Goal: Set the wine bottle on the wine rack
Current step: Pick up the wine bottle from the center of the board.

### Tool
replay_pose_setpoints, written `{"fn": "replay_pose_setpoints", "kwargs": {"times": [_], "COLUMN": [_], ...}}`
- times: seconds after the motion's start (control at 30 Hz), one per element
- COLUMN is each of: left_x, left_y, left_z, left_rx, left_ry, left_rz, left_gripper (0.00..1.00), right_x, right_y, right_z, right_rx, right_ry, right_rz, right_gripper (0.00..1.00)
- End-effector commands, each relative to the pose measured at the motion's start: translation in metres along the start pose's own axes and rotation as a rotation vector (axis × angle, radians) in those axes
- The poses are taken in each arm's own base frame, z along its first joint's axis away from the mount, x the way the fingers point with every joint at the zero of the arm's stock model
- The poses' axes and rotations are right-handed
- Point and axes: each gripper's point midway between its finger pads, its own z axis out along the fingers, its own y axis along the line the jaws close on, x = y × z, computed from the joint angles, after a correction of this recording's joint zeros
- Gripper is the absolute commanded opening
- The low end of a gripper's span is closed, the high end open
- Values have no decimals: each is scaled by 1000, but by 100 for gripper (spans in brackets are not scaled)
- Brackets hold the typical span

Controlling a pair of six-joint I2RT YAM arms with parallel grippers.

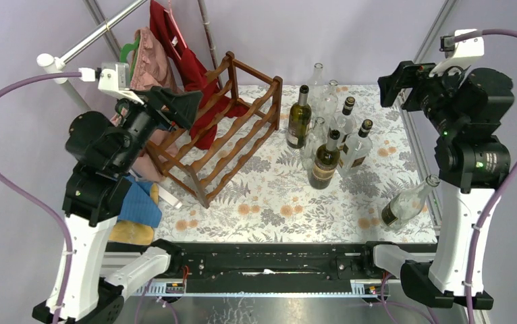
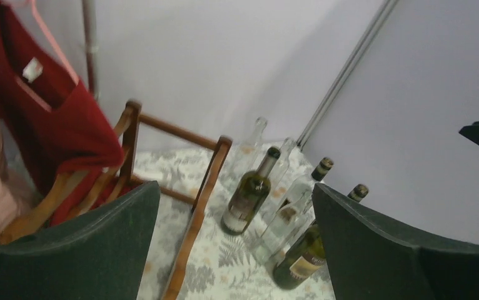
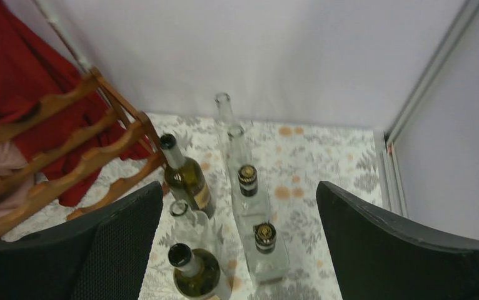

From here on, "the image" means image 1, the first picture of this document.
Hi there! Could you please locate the purple cable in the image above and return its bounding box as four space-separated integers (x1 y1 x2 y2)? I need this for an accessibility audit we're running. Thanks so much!
452 28 517 324
0 71 83 324

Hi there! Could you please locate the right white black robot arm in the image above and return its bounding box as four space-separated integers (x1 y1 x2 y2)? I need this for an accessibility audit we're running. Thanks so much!
359 61 514 310

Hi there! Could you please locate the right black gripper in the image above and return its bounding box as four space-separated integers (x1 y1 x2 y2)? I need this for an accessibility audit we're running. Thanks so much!
377 57 470 136

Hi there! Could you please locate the clear bottle black cap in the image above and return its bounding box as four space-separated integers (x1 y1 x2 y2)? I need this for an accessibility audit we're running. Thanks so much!
337 119 373 178
329 97 356 150

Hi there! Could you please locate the yellow cloth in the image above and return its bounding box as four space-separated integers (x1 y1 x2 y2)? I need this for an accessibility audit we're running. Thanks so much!
109 183 159 246

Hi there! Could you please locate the blue cloth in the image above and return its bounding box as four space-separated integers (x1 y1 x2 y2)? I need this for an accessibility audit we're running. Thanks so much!
117 175 162 228

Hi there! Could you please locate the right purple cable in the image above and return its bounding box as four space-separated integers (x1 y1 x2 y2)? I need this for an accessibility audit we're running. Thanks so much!
452 28 517 324

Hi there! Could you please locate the brown wooden wine rack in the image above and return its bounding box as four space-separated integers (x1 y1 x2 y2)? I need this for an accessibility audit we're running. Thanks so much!
146 51 283 208

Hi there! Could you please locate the green clothes hanger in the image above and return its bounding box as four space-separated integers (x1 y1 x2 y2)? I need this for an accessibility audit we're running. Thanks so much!
119 36 140 67

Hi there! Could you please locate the clear bottle black cap front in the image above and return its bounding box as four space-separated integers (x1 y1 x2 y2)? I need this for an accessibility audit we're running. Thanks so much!
337 119 373 178

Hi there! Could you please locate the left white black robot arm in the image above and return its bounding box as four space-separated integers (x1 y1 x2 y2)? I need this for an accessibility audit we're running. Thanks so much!
32 86 203 323

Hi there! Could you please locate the green wine bottle brown label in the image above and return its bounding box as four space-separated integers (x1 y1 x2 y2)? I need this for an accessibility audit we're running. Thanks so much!
308 130 341 190

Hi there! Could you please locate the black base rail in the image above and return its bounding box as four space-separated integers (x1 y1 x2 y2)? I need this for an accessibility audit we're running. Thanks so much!
105 241 441 294

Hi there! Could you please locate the pink hanging garment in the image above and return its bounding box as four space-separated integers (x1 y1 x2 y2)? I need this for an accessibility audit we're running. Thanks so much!
130 27 182 183

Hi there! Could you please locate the silver clothes rail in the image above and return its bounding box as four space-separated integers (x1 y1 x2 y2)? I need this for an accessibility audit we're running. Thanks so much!
36 0 148 113

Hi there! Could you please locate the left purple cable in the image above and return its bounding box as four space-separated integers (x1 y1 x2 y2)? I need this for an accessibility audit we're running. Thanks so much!
0 71 83 324

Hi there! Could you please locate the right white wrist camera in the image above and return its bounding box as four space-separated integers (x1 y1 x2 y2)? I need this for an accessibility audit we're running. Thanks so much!
429 29 485 77

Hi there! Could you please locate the clear round bottle back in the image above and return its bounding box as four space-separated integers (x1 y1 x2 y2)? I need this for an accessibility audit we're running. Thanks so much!
317 80 338 126

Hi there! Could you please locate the red hanging garment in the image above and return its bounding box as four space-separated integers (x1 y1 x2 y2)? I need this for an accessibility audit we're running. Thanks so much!
150 1 230 150

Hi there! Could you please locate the clear tall bottle back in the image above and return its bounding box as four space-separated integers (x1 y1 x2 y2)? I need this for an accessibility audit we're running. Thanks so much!
307 62 325 111

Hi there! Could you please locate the clear bottle black cap rear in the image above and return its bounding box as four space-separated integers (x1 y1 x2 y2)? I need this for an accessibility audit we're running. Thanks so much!
329 97 356 150

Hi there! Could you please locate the clear square glass bottle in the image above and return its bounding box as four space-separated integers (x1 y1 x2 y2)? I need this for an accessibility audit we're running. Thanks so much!
301 117 327 172

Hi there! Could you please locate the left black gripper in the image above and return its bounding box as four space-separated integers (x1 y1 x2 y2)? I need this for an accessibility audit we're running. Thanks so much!
109 84 200 173

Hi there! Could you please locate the floral tablecloth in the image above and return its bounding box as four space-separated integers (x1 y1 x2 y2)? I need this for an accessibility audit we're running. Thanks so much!
155 85 436 243

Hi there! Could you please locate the green wine bottle silver neck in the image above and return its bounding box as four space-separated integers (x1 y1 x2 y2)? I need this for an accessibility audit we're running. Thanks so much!
286 84 312 149

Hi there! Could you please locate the clear bottle dark label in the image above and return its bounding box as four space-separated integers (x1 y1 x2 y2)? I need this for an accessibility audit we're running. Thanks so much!
380 174 441 231

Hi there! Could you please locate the white slotted cable duct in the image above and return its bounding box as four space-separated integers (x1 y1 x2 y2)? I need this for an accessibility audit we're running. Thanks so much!
132 278 381 298

